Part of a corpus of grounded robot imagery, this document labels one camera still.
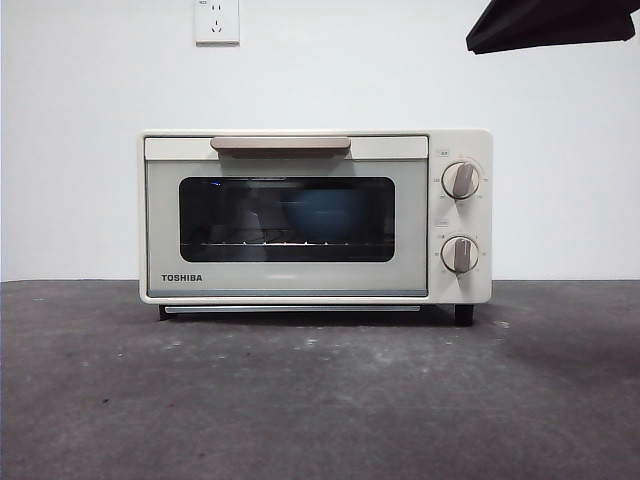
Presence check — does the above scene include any blue ribbed bowl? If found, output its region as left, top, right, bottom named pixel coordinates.
left=279, top=189, right=377, bottom=242

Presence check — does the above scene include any glass oven door with handle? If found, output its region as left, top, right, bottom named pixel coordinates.
left=143, top=134, right=430, bottom=300

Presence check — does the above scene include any cream Toshiba toaster oven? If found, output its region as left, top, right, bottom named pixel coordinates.
left=137, top=128, right=494, bottom=327

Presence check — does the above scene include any cream temperature knob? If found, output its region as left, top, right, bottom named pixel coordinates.
left=443, top=160, right=483, bottom=202

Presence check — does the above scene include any cream timer knob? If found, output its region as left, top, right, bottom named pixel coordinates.
left=441, top=235, right=481, bottom=275

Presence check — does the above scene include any white wall socket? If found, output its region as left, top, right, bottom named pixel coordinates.
left=194, top=0, right=241, bottom=47

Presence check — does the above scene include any metal wire oven rack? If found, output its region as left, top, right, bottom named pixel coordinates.
left=180, top=240, right=394, bottom=249

